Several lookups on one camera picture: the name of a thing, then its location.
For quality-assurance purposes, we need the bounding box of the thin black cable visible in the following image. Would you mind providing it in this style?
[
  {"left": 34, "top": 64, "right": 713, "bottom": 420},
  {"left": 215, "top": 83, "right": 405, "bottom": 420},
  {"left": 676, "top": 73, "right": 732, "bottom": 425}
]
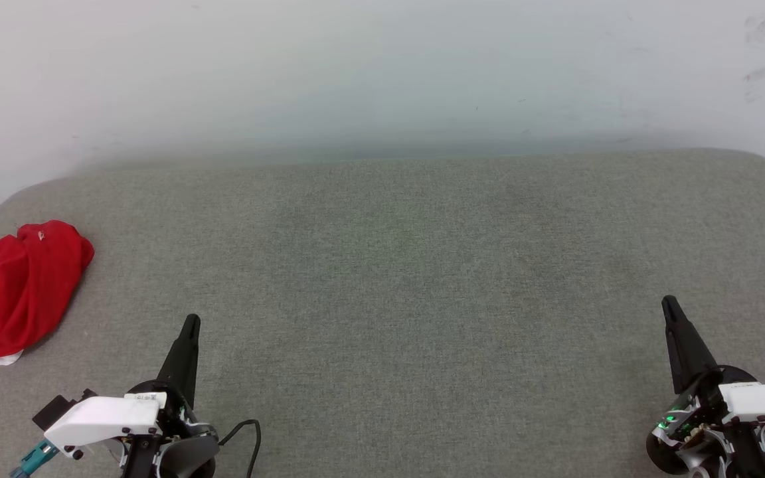
[{"left": 218, "top": 419, "right": 262, "bottom": 478}]

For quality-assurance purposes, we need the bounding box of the red and white shirt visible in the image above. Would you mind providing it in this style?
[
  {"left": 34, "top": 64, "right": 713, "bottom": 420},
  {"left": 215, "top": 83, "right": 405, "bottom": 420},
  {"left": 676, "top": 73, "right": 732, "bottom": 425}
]
[{"left": 0, "top": 220, "right": 95, "bottom": 372}]

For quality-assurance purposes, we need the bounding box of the black cable with teal plug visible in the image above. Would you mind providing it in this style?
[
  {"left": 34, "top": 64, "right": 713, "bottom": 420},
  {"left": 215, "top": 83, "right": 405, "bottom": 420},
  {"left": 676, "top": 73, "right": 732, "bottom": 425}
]
[{"left": 9, "top": 439, "right": 59, "bottom": 478}]

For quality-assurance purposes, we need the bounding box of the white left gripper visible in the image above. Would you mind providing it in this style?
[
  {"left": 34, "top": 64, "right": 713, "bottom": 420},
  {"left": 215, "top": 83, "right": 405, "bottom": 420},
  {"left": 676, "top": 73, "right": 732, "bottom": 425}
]
[{"left": 44, "top": 314, "right": 220, "bottom": 478}]

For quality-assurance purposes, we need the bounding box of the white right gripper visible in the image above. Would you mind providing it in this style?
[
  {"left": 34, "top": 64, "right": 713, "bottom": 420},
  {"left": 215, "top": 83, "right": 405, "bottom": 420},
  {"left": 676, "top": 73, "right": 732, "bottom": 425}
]
[{"left": 646, "top": 295, "right": 765, "bottom": 478}]

